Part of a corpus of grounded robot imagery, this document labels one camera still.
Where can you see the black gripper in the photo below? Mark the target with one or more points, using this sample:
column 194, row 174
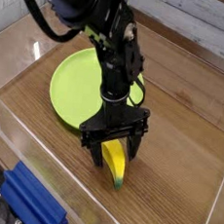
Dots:
column 113, row 123

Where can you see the yellow toy banana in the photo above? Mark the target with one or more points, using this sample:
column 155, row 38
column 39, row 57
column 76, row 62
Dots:
column 114, row 156

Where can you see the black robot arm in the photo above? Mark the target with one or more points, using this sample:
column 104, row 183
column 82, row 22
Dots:
column 111, row 27

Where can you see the green round plate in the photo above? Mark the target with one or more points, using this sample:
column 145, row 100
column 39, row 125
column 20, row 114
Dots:
column 74, row 89

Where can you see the blue plastic clamp block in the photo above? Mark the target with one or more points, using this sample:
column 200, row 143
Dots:
column 29, row 198

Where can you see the clear acrylic enclosure wall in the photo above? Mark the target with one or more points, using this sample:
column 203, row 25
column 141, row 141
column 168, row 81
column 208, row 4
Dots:
column 19, row 144

